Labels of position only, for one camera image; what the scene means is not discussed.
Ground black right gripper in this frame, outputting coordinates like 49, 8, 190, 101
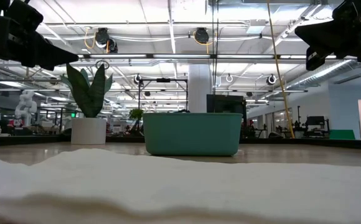
294, 0, 361, 71

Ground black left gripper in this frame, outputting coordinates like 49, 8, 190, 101
0, 0, 79, 72

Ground snake plant in white pot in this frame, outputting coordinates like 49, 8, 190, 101
60, 63, 113, 146

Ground black machine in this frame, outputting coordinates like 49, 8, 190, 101
303, 115, 331, 138

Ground green panel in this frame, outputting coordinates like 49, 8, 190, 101
329, 129, 357, 141

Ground small green plant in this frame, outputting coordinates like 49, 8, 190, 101
128, 108, 145, 133

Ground black monitor screen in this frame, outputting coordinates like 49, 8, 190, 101
206, 94, 248, 139

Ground green plastic container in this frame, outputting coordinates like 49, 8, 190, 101
142, 112, 243, 157

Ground white folded cloth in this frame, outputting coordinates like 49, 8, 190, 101
0, 147, 361, 224

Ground silver ventilation duct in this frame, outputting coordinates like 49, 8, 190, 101
288, 58, 360, 91

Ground yellow hanging cable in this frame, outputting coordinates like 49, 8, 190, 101
266, 0, 296, 139

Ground black ceiling cable reel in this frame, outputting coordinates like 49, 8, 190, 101
194, 27, 211, 45
94, 27, 119, 54

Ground black aluminium table frame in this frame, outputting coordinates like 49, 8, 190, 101
0, 134, 361, 151

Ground black gantry frame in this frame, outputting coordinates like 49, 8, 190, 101
138, 77, 189, 110

